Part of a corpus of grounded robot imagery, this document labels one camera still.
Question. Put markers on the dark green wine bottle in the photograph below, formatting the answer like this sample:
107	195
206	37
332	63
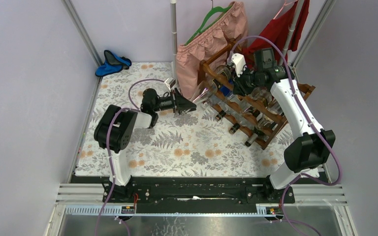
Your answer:
256	133

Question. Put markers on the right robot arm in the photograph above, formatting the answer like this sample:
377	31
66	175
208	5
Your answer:
312	143

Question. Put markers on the wooden wine rack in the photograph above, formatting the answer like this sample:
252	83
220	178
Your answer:
273	117

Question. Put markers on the floral tablecloth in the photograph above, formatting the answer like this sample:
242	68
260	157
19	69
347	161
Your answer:
190	145

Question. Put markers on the clear square liquor bottle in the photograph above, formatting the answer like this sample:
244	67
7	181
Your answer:
241	121

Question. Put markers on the blue glass bottle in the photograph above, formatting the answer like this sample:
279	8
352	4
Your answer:
227	93

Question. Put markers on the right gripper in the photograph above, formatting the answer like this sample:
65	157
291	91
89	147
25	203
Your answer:
238	88

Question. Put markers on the pink clothes hanger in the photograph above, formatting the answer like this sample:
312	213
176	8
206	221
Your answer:
286	4

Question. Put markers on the clear liquor bottle gold label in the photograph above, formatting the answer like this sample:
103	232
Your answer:
226	110

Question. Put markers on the red garment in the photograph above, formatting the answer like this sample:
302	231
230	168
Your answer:
276	30

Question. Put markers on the clear glass bottle tall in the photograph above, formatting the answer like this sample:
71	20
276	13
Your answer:
206	89

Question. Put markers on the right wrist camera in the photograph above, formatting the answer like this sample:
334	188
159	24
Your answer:
239	63

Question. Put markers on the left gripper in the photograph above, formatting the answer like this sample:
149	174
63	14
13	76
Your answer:
179	103

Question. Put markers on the pink skirt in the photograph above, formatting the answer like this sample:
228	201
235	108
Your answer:
232	25

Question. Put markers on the green clothes hanger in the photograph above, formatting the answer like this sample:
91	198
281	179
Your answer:
210	18

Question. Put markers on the blue cloth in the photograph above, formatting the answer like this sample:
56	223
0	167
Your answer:
113	64

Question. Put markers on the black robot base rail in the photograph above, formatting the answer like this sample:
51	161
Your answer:
196	194

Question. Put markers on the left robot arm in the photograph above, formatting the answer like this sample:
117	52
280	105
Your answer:
114	131

